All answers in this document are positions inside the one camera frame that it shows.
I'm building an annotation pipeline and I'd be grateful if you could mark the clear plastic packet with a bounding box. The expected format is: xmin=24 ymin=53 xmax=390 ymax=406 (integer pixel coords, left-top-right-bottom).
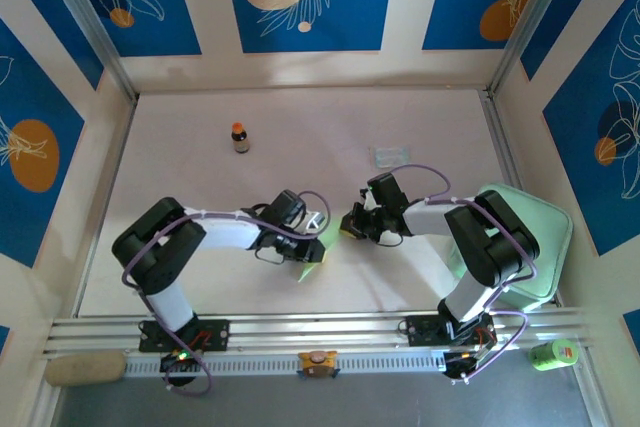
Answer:
xmin=368 ymin=144 xmax=412 ymax=170

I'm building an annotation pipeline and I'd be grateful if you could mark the brown bottle with orange cap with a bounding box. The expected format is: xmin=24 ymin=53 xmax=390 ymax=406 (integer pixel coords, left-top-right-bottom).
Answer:
xmin=230 ymin=121 xmax=251 ymax=155

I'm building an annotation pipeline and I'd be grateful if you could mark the yellow orange toy clip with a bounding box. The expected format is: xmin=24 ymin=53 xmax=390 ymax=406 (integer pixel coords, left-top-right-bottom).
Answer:
xmin=296 ymin=349 xmax=341 ymax=379

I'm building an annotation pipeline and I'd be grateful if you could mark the mint green tray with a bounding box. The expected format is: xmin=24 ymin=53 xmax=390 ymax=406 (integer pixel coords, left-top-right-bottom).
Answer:
xmin=449 ymin=183 xmax=575 ymax=311

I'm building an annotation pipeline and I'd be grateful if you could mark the black electronics module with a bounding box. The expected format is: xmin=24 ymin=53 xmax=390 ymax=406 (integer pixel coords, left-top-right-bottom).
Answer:
xmin=442 ymin=349 xmax=486 ymax=386
xmin=159 ymin=349 xmax=204 ymax=374

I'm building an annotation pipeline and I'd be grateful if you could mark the beige foam roll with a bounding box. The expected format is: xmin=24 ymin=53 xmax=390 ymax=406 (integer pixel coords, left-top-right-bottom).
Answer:
xmin=44 ymin=350 xmax=127 ymax=388

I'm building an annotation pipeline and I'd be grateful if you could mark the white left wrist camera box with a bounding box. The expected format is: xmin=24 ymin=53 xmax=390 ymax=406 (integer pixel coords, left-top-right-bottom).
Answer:
xmin=303 ymin=210 xmax=329 ymax=233

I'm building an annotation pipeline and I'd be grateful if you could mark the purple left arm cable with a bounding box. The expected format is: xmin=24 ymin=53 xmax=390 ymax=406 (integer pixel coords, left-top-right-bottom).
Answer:
xmin=122 ymin=190 xmax=332 ymax=396

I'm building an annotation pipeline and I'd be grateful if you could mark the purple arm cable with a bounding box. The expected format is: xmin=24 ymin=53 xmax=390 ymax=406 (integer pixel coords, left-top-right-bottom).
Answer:
xmin=122 ymin=190 xmax=332 ymax=396
xmin=387 ymin=164 xmax=539 ymax=386

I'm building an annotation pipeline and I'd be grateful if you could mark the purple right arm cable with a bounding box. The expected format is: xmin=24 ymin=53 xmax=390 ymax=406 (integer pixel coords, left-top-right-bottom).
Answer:
xmin=387 ymin=164 xmax=539 ymax=386

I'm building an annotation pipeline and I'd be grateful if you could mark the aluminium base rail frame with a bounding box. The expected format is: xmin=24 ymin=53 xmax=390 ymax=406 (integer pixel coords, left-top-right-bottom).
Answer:
xmin=42 ymin=305 xmax=594 ymax=361

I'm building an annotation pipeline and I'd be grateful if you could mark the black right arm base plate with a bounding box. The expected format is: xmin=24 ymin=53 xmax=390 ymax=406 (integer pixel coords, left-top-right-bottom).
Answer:
xmin=398 ymin=314 xmax=501 ymax=348

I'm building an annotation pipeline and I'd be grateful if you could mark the slotted grey cable duct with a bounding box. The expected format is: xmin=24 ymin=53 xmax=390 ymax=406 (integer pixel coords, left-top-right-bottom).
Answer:
xmin=122 ymin=350 xmax=449 ymax=379

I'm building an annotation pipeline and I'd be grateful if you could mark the aluminium table edge rail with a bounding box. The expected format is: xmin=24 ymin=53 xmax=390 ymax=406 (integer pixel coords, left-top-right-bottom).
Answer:
xmin=479 ymin=88 xmax=525 ymax=193

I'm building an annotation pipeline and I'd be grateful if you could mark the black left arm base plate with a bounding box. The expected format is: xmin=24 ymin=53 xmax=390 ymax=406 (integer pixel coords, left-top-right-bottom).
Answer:
xmin=138 ymin=317 xmax=232 ymax=353

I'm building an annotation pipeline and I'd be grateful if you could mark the aluminium corner post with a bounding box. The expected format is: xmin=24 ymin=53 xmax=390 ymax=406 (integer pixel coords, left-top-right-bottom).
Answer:
xmin=35 ymin=0 xmax=140 ymax=102
xmin=487 ymin=0 xmax=586 ymax=98

